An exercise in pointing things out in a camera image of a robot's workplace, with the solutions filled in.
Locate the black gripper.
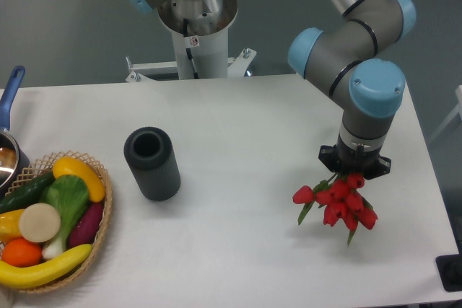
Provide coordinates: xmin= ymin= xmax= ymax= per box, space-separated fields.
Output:
xmin=318 ymin=137 xmax=391 ymax=179

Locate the red tulip bouquet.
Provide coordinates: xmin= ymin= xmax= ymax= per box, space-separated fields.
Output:
xmin=292 ymin=172 xmax=378 ymax=245

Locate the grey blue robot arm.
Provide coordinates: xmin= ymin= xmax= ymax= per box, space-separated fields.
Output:
xmin=129 ymin=0 xmax=416 ymax=180

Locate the black device at edge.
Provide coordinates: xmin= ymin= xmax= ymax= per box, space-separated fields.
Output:
xmin=435 ymin=254 xmax=461 ymax=292

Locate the dark grey ribbed vase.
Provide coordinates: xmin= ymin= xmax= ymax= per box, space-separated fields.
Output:
xmin=123 ymin=127 xmax=181 ymax=201

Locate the purple eggplant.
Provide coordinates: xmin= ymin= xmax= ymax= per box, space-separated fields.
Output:
xmin=68 ymin=203 xmax=103 ymax=248

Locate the green bok choy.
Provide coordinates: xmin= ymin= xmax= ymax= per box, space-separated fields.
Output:
xmin=40 ymin=175 xmax=90 ymax=261

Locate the woven wicker basket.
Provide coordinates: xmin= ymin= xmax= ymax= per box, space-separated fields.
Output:
xmin=1 ymin=151 xmax=113 ymax=294

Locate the beige round disc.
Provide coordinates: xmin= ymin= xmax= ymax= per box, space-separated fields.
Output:
xmin=19 ymin=203 xmax=61 ymax=243

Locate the green cucumber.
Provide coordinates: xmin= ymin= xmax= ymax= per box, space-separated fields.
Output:
xmin=1 ymin=172 xmax=55 ymax=214

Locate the orange fruit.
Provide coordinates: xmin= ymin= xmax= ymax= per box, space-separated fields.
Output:
xmin=1 ymin=238 xmax=42 ymax=268

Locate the yellow bell pepper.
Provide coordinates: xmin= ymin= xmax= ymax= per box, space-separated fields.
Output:
xmin=0 ymin=209 xmax=24 ymax=244

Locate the yellow banana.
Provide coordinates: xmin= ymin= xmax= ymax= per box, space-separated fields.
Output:
xmin=1 ymin=244 xmax=92 ymax=289

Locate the white frame at right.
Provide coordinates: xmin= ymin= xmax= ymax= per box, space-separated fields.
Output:
xmin=428 ymin=85 xmax=461 ymax=145

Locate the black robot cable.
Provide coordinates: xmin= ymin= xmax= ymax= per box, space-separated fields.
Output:
xmin=182 ymin=18 xmax=201 ymax=80

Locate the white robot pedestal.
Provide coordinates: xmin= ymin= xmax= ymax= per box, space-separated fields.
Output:
xmin=126 ymin=0 xmax=257 ymax=82

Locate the blue handled saucepan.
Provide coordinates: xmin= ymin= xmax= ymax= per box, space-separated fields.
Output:
xmin=1 ymin=66 xmax=30 ymax=198

